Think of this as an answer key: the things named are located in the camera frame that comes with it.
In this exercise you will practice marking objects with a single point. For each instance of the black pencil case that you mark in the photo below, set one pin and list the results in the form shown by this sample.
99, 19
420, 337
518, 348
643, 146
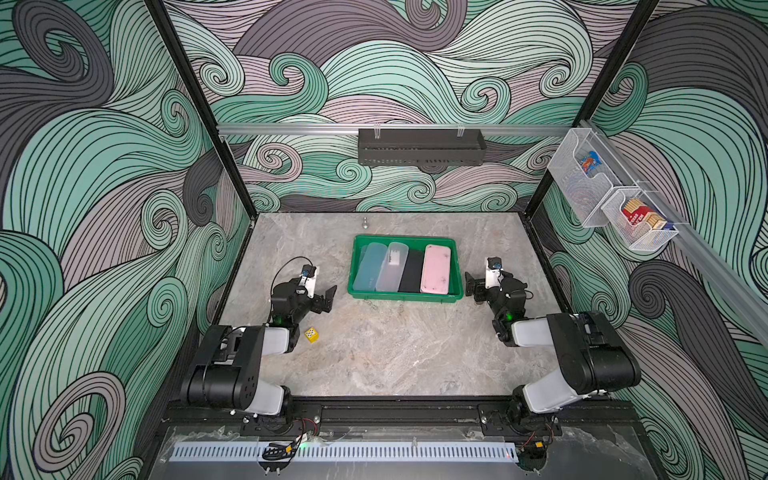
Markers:
411, 278

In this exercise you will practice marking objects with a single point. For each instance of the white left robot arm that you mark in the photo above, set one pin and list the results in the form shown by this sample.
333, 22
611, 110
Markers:
225, 370

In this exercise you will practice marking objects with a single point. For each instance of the aluminium wall rail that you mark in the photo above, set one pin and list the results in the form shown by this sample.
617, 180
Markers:
304, 128

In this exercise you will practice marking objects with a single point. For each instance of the black wall shelf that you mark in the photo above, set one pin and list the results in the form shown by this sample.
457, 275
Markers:
430, 150

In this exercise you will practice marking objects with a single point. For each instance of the teal ribbed pencil case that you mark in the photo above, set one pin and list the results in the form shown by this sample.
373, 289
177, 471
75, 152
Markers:
372, 257

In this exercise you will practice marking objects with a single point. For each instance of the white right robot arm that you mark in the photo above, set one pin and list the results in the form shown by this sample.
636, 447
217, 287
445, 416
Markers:
592, 359

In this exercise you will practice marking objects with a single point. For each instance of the red box in bin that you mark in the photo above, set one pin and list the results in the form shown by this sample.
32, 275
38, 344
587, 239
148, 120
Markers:
635, 211

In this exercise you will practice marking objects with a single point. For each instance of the green plastic storage box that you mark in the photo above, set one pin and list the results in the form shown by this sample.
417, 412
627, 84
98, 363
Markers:
456, 287

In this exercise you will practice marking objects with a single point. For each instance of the white slotted cable duct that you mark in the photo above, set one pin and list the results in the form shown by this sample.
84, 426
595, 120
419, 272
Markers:
354, 451

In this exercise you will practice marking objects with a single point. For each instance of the blue packet in bin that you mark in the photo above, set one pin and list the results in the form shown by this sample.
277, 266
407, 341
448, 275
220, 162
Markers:
590, 163

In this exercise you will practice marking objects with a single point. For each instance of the yellow dice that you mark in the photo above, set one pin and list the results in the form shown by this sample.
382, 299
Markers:
311, 334

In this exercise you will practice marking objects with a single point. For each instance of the pink lidded box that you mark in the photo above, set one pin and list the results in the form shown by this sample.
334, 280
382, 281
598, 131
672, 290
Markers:
435, 276

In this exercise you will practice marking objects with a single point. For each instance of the clear wall bin near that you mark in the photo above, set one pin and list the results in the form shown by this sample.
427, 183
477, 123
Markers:
650, 235

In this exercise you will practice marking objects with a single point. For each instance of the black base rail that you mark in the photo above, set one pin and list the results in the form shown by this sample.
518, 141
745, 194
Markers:
332, 417

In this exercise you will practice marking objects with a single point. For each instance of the clear ribbed pencil case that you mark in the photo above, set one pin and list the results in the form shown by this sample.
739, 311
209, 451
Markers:
393, 267

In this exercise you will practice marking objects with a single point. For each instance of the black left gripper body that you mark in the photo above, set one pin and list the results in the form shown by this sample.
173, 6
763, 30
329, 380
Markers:
304, 305

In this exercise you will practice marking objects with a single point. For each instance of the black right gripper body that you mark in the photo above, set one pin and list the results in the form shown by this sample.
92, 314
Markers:
483, 288

